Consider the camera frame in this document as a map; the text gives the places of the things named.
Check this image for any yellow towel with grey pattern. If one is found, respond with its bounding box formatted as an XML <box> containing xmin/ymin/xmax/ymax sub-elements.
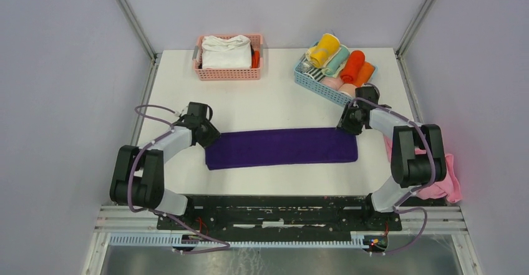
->
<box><xmin>308</xmin><ymin>33</ymin><xmax>341</xmax><ymax>68</ymax></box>

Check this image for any purple cloth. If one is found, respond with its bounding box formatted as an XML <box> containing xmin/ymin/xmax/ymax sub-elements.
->
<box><xmin>205</xmin><ymin>128</ymin><xmax>359</xmax><ymax>170</ymax></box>

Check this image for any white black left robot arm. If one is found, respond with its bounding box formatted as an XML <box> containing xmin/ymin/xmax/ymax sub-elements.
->
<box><xmin>109</xmin><ymin>102</ymin><xmax>221</xmax><ymax>229</ymax></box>

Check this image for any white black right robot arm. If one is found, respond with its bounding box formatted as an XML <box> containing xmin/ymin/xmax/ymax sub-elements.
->
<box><xmin>337</xmin><ymin>85</ymin><xmax>447</xmax><ymax>230</ymax></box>

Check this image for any pink rolled towel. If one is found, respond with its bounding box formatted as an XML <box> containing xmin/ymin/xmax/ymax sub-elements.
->
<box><xmin>320</xmin><ymin>77</ymin><xmax>343</xmax><ymax>90</ymax></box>

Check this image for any red-orange rolled towel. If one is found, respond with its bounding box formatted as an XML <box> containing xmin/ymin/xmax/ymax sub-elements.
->
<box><xmin>339</xmin><ymin>50</ymin><xmax>366</xmax><ymax>84</ymax></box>

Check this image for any orange and peach rolled towel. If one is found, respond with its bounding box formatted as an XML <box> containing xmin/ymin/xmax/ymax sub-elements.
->
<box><xmin>338</xmin><ymin>62</ymin><xmax>376</xmax><ymax>97</ymax></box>

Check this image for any teal rolled towel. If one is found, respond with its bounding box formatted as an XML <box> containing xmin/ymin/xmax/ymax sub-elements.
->
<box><xmin>322</xmin><ymin>45</ymin><xmax>350</xmax><ymax>77</ymax></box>

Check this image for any green white striped rolled towel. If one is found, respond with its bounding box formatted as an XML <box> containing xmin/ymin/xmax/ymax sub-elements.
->
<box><xmin>304</xmin><ymin>67</ymin><xmax>326</xmax><ymax>82</ymax></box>

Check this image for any pink perforated plastic basket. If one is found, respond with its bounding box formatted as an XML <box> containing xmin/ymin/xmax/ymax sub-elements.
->
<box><xmin>192</xmin><ymin>34</ymin><xmax>264</xmax><ymax>81</ymax></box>

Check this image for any blue perforated plastic basket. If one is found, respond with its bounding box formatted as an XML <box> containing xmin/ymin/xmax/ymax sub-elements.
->
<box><xmin>294</xmin><ymin>55</ymin><xmax>378</xmax><ymax>106</ymax></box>

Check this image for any folded white towel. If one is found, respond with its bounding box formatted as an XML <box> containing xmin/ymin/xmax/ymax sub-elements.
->
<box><xmin>201</xmin><ymin>35</ymin><xmax>252</xmax><ymax>69</ymax></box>

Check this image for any grey white rolled towel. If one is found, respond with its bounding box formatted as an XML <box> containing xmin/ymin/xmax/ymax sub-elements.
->
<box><xmin>299</xmin><ymin>62</ymin><xmax>313</xmax><ymax>74</ymax></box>

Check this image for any yellow rolled towel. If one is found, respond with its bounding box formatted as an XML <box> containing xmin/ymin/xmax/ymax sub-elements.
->
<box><xmin>305</xmin><ymin>46</ymin><xmax>316</xmax><ymax>62</ymax></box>

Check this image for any orange towel in pink basket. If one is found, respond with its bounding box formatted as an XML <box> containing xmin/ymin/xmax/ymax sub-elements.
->
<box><xmin>251</xmin><ymin>51</ymin><xmax>260</xmax><ymax>69</ymax></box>

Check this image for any crumpled pink cloth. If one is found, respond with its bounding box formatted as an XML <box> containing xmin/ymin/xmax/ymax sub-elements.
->
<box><xmin>384</xmin><ymin>137</ymin><xmax>462</xmax><ymax>204</ymax></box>

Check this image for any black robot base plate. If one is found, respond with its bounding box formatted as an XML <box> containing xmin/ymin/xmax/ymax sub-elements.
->
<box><xmin>181</xmin><ymin>195</ymin><xmax>402</xmax><ymax>242</ymax></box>

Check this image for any white slotted cable duct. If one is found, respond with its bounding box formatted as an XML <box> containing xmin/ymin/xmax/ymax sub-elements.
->
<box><xmin>109</xmin><ymin>233</ymin><xmax>369</xmax><ymax>249</ymax></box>

